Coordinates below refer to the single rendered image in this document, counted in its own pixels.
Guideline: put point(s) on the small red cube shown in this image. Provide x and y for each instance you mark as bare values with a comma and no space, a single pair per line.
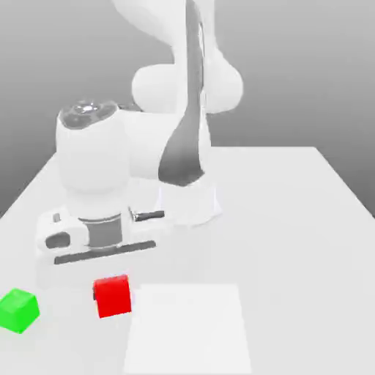
113,298

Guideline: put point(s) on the small green cube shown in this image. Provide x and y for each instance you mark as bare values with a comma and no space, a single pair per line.
18,310

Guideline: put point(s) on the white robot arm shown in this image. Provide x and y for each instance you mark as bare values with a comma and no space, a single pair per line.
93,164

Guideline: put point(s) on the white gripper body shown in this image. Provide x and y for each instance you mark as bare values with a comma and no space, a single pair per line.
99,266

